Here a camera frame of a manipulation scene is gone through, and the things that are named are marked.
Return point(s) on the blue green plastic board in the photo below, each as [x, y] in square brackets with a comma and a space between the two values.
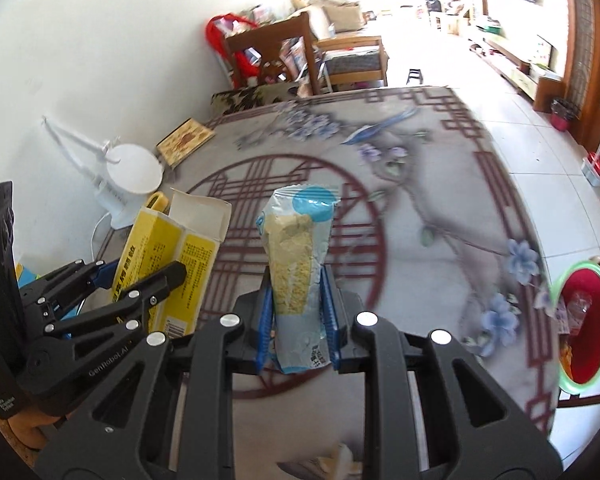
[30, 276]

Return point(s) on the floral chair cushion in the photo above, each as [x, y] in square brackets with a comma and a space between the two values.
[250, 100]

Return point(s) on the dark wooden chair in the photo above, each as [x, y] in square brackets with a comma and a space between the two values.
[275, 35]

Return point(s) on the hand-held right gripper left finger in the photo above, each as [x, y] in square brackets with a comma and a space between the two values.
[266, 325]

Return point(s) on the cardboard box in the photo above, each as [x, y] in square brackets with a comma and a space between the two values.
[342, 17]

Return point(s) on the blue yellow snack packet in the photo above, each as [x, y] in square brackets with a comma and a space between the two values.
[295, 240]

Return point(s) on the low television cabinet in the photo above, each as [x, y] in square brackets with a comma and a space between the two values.
[505, 55]

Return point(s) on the yellow medicine box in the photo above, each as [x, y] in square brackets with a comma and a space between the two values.
[155, 240]

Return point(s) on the wooden bench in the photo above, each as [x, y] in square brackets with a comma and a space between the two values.
[350, 45]

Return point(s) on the colourful framed picture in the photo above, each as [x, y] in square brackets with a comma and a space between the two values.
[542, 52]

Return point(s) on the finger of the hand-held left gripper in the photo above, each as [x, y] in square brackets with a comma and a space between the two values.
[165, 277]
[107, 270]

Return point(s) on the white desk lamp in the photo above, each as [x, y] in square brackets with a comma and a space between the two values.
[132, 170]

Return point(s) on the red floor basket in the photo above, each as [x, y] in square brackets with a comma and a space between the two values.
[562, 117]

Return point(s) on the red bag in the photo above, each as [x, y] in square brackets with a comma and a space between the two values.
[215, 30]

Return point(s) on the person's left hand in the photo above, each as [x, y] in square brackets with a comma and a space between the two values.
[30, 430]

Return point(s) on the yellow plastic holder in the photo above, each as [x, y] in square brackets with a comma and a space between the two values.
[152, 202]

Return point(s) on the red bin with green rim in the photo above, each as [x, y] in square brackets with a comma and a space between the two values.
[595, 285]

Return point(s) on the small dark stool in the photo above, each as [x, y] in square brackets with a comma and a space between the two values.
[414, 71]

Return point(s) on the yellow picture book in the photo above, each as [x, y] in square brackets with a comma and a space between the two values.
[185, 141]

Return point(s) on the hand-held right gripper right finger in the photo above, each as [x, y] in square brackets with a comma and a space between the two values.
[330, 325]

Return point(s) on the crushed patterned paper cup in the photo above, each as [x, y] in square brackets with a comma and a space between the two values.
[337, 460]

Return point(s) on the white red floor mop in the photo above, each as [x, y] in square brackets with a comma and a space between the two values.
[592, 170]

